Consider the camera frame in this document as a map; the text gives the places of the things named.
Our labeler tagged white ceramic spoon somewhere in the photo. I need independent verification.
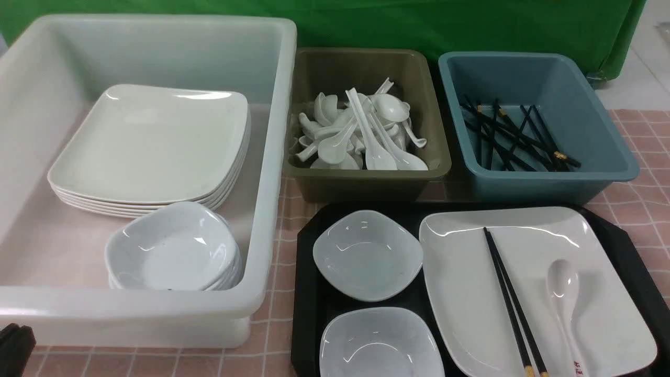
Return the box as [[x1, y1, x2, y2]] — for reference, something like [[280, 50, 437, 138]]
[[545, 259, 589, 376]]

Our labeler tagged green backdrop cloth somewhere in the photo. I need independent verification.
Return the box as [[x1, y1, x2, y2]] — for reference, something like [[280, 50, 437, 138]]
[[1, 1, 645, 80]]

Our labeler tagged blue plastic bin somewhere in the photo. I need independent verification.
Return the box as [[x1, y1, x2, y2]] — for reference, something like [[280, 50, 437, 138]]
[[438, 51, 640, 204]]

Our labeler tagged pile of white spoons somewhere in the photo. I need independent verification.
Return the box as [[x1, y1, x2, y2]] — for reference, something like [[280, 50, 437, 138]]
[[289, 78, 428, 171]]

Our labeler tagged stack of white bowls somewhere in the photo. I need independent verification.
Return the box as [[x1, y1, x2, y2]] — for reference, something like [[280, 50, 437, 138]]
[[104, 202, 242, 291]]

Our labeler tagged olive green plastic bin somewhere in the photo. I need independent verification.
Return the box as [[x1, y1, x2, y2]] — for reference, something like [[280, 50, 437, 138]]
[[283, 48, 452, 203]]

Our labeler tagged stack of white plates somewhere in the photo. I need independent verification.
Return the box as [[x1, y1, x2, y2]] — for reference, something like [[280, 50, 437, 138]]
[[47, 84, 250, 218]]

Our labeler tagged large white plastic bin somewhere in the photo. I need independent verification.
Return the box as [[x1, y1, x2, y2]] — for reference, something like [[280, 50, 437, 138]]
[[1, 14, 297, 349]]

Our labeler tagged pile of black chopsticks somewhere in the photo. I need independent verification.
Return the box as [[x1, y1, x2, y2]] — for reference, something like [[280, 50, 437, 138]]
[[459, 95, 582, 172]]

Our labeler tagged black chopstick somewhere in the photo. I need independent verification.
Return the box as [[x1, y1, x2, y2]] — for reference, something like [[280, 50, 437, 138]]
[[496, 247, 550, 376], [483, 227, 534, 376]]

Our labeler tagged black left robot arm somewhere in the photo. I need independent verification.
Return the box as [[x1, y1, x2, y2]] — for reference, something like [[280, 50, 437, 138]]
[[1, 324, 36, 376]]

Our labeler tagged pink checkered tablecloth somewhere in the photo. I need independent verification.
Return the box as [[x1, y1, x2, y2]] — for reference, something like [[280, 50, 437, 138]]
[[24, 109, 669, 376]]

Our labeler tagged large white square plate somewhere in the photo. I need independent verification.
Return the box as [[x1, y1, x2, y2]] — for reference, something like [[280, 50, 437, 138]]
[[419, 207, 657, 376]]

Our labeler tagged small white bowl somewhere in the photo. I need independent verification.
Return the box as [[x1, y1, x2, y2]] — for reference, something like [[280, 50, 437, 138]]
[[318, 306, 445, 376], [312, 210, 424, 302]]

